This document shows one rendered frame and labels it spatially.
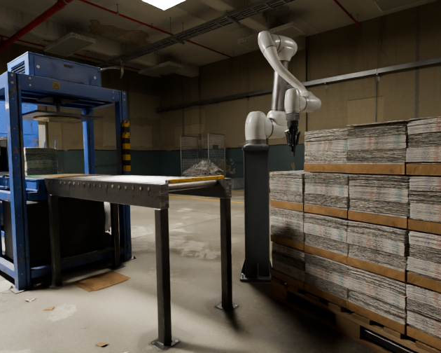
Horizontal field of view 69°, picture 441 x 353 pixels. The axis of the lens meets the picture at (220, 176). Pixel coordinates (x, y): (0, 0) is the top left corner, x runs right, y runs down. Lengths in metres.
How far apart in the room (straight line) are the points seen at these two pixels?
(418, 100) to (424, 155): 7.01
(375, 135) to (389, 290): 0.70
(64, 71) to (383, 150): 2.43
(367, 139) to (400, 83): 7.02
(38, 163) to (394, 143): 2.98
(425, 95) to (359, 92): 1.42
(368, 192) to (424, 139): 0.33
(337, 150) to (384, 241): 0.49
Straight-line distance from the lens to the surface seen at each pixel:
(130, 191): 1.76
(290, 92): 2.21
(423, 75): 8.59
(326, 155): 1.81
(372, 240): 1.67
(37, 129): 5.22
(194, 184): 1.80
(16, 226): 2.71
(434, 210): 1.52
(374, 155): 1.63
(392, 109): 8.58
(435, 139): 1.51
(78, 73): 3.07
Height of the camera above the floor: 0.91
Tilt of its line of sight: 3 degrees down
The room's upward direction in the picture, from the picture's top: 1 degrees counter-clockwise
